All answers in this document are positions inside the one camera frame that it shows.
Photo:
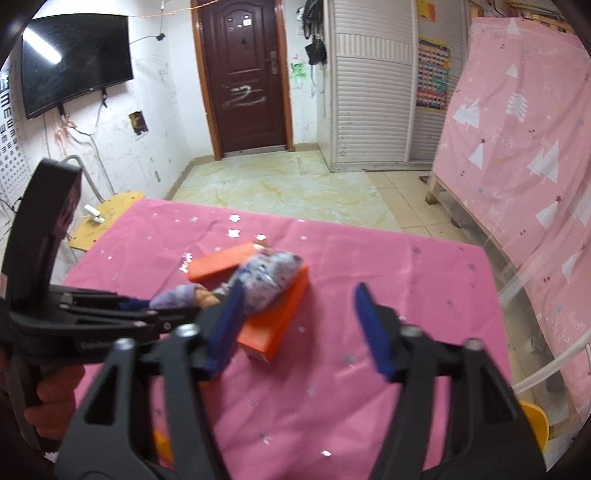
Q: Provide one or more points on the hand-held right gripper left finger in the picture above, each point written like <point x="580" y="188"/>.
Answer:
<point x="226" y="327"/>

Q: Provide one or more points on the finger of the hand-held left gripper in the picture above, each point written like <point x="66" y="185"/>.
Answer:
<point x="106" y="301"/>
<point x="138" y="325"/>

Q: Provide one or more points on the plain orange box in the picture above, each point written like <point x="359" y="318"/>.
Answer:
<point x="217" y="265"/>

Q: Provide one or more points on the black wall television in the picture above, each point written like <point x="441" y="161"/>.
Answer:
<point x="78" y="64"/>

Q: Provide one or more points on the eye chart poster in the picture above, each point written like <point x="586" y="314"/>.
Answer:
<point x="9" y="138"/>

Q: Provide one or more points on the black hanging clothes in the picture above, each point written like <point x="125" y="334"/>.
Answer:
<point x="311" y="14"/>

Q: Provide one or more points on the purple fluffy sock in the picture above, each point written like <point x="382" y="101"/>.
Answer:
<point x="178" y="297"/>

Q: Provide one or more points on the yellow seat chair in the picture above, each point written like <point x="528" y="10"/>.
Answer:
<point x="111" y="212"/>

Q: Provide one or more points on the dark brown door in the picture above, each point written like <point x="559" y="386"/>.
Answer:
<point x="244" y="69"/>

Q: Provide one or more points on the pink tree-print sheet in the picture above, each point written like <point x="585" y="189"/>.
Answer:
<point x="531" y="138"/>

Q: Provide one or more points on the black hanging bag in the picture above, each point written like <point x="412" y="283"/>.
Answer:
<point x="316" y="51"/>

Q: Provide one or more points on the colourful chart poster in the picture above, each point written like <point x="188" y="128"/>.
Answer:
<point x="433" y="74"/>

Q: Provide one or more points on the white bent pipe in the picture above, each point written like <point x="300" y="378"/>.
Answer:
<point x="554" y="364"/>

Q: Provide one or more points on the orange box with white print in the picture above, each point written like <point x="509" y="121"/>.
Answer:
<point x="272" y="332"/>

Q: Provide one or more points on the yellow poster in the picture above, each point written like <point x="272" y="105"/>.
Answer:
<point x="430" y="10"/>

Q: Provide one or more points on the white louvered wardrobe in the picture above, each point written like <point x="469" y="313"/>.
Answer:
<point x="369" y="92"/>

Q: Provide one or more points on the wooden bed frame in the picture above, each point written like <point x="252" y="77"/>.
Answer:
<point x="433" y="189"/>

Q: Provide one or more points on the white charger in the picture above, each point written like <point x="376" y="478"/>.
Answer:
<point x="93" y="213"/>

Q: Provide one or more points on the person's left hand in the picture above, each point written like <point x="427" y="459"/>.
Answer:
<point x="53" y="394"/>

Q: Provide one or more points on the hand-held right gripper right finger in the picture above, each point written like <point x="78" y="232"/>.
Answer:
<point x="374" y="332"/>

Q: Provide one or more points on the pink star-print tablecloth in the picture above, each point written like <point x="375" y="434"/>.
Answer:
<point x="323" y="406"/>

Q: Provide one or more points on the yellow plastic stool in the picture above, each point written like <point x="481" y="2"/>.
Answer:
<point x="535" y="429"/>

